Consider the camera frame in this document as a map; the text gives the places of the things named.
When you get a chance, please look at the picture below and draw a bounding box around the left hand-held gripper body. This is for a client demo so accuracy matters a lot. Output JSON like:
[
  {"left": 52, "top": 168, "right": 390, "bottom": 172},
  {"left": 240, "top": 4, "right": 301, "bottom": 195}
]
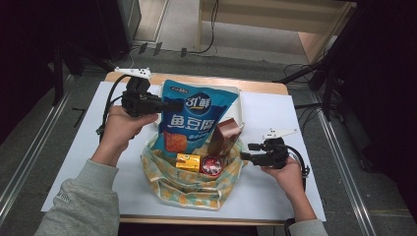
[{"left": 114, "top": 67, "right": 165, "bottom": 118}]

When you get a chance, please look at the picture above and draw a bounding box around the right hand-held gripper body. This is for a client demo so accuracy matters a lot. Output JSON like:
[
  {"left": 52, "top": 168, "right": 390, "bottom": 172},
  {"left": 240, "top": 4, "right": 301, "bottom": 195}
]
[{"left": 259, "top": 128, "right": 300, "bottom": 170}]

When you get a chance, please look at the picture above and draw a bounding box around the blue snack pouch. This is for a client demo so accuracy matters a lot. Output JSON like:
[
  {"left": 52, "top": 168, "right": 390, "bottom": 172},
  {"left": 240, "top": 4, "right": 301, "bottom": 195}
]
[{"left": 152, "top": 79, "right": 240, "bottom": 159}]

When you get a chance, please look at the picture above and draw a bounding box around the brown rectangular box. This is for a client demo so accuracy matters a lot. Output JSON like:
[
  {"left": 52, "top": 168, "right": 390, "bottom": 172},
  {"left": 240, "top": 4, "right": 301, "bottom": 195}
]
[{"left": 207, "top": 117, "right": 243, "bottom": 157}]

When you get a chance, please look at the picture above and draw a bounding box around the red round can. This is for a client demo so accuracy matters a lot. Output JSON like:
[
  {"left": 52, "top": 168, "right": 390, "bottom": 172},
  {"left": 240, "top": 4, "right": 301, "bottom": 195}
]
[{"left": 200, "top": 155, "right": 224, "bottom": 178}]

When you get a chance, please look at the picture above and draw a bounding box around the yellow drink carton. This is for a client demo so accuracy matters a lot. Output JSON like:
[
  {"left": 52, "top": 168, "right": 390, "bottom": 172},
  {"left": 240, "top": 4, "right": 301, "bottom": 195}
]
[{"left": 175, "top": 152, "right": 202, "bottom": 173}]

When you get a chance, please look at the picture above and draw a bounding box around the green yellow patterned cloth bag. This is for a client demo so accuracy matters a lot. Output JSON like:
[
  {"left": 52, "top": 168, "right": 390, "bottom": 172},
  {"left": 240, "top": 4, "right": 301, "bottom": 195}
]
[{"left": 141, "top": 133, "right": 248, "bottom": 211}]

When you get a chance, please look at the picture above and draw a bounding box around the person's right hand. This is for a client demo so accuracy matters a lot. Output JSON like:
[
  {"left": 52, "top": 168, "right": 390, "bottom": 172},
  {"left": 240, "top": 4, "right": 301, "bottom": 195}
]
[{"left": 261, "top": 155, "right": 307, "bottom": 200}]

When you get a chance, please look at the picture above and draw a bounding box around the person's left hand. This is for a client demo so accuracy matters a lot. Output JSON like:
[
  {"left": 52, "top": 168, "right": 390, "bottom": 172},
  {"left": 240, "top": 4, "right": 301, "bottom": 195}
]
[{"left": 97, "top": 104, "right": 159, "bottom": 161}]

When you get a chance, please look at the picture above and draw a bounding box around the dark cabinet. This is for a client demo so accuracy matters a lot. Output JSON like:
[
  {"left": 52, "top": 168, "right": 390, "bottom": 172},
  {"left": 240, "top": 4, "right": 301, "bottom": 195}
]
[{"left": 92, "top": 0, "right": 143, "bottom": 62}]

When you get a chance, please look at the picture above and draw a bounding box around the black metal stand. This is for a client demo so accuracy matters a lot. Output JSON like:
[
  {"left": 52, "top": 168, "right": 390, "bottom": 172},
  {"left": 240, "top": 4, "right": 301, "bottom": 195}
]
[
  {"left": 51, "top": 38, "right": 116, "bottom": 106},
  {"left": 274, "top": 32, "right": 362, "bottom": 114}
]

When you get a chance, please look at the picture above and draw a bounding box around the white table mat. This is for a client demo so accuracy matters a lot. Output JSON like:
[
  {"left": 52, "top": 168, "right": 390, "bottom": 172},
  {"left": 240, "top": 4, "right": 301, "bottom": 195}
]
[{"left": 40, "top": 81, "right": 328, "bottom": 222}]

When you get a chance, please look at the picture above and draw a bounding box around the light wooden bench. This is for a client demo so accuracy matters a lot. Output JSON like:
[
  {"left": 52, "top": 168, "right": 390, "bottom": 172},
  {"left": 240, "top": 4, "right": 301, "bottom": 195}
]
[{"left": 196, "top": 0, "right": 358, "bottom": 65}]

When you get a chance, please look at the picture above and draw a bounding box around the black curtain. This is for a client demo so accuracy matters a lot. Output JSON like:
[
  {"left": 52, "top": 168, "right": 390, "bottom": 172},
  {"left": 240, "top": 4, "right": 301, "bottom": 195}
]
[{"left": 328, "top": 0, "right": 417, "bottom": 217}]

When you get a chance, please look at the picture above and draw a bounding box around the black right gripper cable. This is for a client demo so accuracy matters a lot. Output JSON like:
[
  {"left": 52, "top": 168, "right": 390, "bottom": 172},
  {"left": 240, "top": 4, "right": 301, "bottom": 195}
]
[{"left": 283, "top": 144, "right": 311, "bottom": 193}]

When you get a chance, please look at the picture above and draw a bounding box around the white floor cable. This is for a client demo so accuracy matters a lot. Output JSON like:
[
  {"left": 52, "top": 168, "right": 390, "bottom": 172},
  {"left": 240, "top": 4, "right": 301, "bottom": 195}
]
[{"left": 107, "top": 48, "right": 136, "bottom": 73}]

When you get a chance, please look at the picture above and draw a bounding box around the metal floor rail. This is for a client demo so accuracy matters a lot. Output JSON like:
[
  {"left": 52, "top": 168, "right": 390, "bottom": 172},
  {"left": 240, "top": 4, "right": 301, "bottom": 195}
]
[
  {"left": 308, "top": 88, "right": 378, "bottom": 236},
  {"left": 0, "top": 75, "right": 75, "bottom": 227}
]

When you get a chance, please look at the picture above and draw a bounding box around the black hanging cable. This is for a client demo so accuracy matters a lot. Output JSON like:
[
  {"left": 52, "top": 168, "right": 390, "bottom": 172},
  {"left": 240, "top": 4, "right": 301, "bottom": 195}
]
[{"left": 188, "top": 0, "right": 220, "bottom": 55}]

